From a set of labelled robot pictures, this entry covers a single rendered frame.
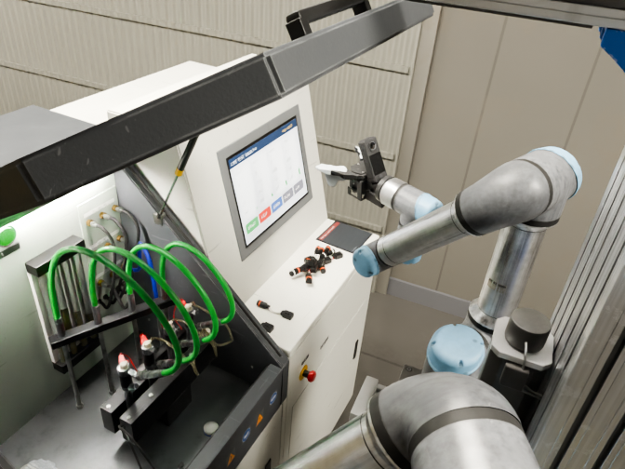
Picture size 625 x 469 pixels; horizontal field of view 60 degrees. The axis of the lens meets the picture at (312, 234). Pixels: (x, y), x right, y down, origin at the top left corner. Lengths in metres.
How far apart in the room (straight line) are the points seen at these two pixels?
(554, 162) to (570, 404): 0.49
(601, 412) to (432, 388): 0.28
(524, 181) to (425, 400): 0.55
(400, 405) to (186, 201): 0.98
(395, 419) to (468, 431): 0.09
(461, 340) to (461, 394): 0.69
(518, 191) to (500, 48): 1.69
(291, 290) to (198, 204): 0.46
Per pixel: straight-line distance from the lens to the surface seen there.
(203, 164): 1.46
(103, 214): 1.53
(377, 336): 3.05
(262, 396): 1.48
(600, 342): 0.72
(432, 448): 0.54
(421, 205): 1.30
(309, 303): 1.69
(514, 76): 2.68
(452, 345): 1.23
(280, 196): 1.78
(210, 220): 1.50
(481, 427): 0.54
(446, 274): 3.18
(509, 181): 1.02
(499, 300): 1.25
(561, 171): 1.11
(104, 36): 3.57
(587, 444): 0.84
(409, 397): 0.59
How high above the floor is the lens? 2.09
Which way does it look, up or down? 34 degrees down
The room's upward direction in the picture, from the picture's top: 5 degrees clockwise
